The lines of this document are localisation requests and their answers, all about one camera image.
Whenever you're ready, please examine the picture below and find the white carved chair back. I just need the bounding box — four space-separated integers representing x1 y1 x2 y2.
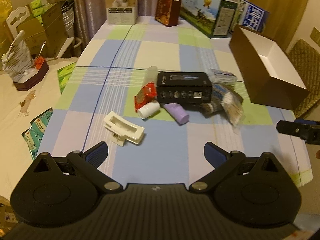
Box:
4 5 33 38

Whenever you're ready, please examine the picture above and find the teal printed packet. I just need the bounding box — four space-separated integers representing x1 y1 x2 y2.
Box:
21 107 53 160

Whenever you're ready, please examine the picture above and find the black product box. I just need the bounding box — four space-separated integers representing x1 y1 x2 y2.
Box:
156 72 213 105

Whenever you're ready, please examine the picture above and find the blue milk carton box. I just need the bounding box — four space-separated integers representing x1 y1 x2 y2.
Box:
229 0 269 33

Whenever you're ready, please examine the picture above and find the green tissue pack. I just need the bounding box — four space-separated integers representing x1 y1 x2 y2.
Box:
57 63 76 94

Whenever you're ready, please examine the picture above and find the wall socket plate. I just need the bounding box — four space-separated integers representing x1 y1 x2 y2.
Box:
310 27 320 46

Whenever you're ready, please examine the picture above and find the quilted olive chair cushion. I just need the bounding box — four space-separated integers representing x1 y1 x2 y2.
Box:
288 39 319 118

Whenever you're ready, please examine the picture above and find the dark red box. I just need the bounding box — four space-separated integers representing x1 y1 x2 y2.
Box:
155 0 182 27

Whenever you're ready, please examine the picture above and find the white appliance carton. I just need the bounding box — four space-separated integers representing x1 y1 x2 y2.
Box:
105 0 138 25

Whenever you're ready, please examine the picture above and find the green landscape gift box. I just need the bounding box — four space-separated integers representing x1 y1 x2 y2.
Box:
180 0 238 38

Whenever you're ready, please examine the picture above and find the dark wooden tray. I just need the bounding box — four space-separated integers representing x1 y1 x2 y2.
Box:
12 59 50 91

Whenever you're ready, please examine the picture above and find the purple tube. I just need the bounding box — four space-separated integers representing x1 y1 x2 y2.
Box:
162 103 189 125

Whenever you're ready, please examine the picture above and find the grey blue knitted sock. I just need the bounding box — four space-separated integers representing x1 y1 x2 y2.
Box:
200 83 244 127

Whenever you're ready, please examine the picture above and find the yellow plastic bag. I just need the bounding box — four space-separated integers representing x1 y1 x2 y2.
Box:
0 0 13 23

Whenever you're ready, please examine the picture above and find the red snack packet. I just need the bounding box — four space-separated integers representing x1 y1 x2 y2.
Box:
134 82 157 112

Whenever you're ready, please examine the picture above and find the clear cotton swab box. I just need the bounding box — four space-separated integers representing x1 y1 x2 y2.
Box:
207 68 238 86

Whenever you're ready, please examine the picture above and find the checkered tablecloth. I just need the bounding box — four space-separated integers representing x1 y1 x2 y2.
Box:
39 16 312 186

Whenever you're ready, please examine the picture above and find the brown white-lined storage box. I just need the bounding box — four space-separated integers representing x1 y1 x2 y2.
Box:
229 25 310 110

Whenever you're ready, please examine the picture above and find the small white bottle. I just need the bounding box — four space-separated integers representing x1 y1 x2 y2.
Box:
137 100 161 120

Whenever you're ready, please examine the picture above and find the brown cardboard box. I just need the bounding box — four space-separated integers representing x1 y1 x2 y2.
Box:
17 4 68 57

